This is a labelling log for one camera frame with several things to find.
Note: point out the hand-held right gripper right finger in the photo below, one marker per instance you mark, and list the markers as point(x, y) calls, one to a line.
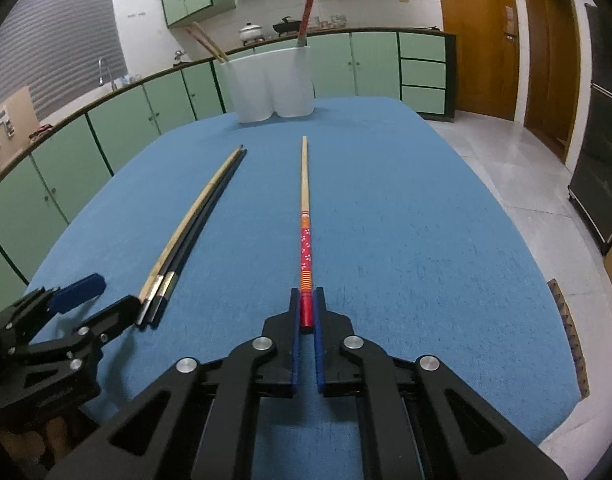
point(320, 355)

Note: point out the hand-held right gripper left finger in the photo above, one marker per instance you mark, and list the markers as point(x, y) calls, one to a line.
point(296, 355)

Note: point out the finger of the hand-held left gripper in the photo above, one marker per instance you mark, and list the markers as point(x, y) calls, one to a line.
point(118, 312)
point(78, 291)

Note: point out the black chopstick silver band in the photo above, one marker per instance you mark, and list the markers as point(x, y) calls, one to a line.
point(186, 240)
point(194, 240)

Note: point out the red patterned chopstick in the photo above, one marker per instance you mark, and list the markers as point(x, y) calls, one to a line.
point(306, 250)
point(309, 12)

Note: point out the pale wooden chopstick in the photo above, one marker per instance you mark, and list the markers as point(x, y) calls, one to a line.
point(196, 209)
point(212, 41)
point(206, 45)

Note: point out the white utensil holder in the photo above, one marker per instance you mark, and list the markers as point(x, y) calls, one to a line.
point(266, 85)

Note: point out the green base cabinets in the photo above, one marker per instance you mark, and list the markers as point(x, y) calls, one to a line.
point(61, 170)

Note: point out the blue tablecloth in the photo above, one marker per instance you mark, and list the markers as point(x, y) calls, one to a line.
point(411, 235)

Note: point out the metal sink faucet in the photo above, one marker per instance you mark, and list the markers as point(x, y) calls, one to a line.
point(102, 70)

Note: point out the brown ribbed board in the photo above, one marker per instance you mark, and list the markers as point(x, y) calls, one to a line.
point(568, 340)

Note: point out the grey window blind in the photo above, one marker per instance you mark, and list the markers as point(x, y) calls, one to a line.
point(61, 35)

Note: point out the green cabinet drawer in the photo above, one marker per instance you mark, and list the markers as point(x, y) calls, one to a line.
point(423, 101)
point(423, 74)
point(422, 46)

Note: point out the white cooking pot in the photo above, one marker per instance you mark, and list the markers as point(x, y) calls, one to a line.
point(251, 32)

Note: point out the black wok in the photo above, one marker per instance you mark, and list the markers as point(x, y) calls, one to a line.
point(286, 26)

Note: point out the dark wooden countertop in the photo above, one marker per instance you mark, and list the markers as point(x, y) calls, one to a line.
point(416, 31)

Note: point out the black glass-door cabinet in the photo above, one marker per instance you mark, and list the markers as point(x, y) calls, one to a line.
point(601, 135)

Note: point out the brown wooden door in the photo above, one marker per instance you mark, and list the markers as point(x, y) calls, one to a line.
point(481, 35)

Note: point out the brown wooden doorway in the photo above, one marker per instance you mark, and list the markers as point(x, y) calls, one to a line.
point(551, 60)

